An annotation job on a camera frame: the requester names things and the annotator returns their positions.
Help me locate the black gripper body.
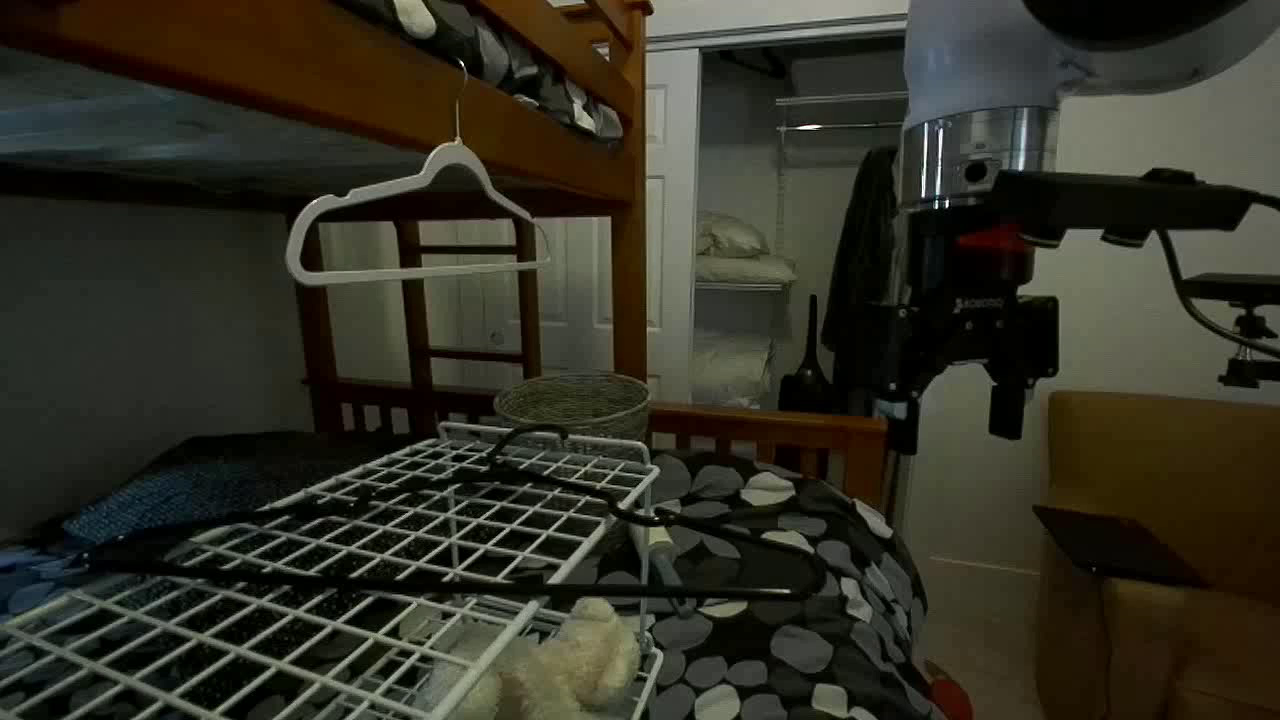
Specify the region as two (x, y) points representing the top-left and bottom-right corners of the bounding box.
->
(872, 204), (1070, 412)

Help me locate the dark laptop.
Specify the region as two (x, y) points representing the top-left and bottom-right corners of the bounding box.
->
(1032, 499), (1218, 591)

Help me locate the white bag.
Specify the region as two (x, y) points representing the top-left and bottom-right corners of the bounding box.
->
(692, 332), (780, 409)

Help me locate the cardboard box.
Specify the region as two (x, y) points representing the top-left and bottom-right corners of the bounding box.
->
(1036, 388), (1280, 720)

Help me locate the black pebble pattern duvet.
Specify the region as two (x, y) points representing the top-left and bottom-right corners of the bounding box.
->
(583, 451), (945, 720)

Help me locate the folded white bedding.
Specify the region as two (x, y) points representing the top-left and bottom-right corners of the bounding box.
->
(692, 210), (802, 290)

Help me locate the red object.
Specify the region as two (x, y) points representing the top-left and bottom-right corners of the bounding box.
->
(923, 660), (976, 720)

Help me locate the grey woven basket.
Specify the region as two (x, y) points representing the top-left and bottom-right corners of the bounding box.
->
(491, 366), (658, 445)

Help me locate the cream plush toy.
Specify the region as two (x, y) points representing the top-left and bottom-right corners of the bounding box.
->
(445, 591), (649, 720)

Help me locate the pebble pattern bunk bedding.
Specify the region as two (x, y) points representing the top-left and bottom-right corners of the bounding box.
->
(338, 0), (633, 143)

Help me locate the white plastic clothes hanger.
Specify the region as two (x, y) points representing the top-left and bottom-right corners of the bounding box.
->
(279, 63), (550, 290)

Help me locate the dark blue pillow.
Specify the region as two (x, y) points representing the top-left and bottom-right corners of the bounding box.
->
(0, 426), (406, 616)

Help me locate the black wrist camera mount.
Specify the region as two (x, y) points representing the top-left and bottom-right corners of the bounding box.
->
(994, 162), (1263, 250)

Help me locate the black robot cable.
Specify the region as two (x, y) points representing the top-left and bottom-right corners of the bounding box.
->
(1154, 229), (1280, 362)

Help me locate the black camera on tripod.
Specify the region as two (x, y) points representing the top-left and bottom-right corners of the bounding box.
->
(1182, 269), (1280, 390)

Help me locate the white wire rack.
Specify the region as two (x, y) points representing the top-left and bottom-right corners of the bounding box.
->
(0, 420), (670, 720)

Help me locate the brown wooden bunk bed frame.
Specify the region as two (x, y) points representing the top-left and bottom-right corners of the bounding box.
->
(0, 0), (897, 510)

